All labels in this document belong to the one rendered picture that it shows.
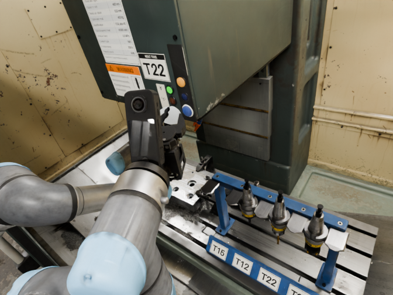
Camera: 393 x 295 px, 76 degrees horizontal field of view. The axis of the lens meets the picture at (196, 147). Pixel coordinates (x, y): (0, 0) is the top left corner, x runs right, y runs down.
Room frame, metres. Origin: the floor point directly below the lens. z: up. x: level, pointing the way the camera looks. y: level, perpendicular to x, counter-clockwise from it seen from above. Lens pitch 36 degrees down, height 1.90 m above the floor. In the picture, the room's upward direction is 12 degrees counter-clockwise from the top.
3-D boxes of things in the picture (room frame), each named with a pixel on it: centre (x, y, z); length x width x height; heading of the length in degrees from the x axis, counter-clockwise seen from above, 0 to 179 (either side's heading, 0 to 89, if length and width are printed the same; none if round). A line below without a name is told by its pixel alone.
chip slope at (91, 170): (1.40, 0.55, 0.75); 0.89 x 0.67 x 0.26; 136
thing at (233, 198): (0.61, -0.10, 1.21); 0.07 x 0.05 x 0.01; 136
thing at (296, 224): (0.45, -0.25, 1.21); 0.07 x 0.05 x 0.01; 136
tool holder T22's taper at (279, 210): (0.49, -0.21, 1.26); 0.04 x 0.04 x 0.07
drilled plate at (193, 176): (0.99, 0.10, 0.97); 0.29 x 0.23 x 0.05; 46
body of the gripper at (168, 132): (0.33, 0.07, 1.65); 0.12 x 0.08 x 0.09; 166
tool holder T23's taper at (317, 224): (0.41, -0.29, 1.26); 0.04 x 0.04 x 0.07
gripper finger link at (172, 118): (0.43, 0.03, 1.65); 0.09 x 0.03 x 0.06; 166
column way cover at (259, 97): (1.26, -0.24, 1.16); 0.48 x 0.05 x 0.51; 46
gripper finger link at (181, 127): (0.38, 0.03, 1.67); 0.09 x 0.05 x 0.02; 166
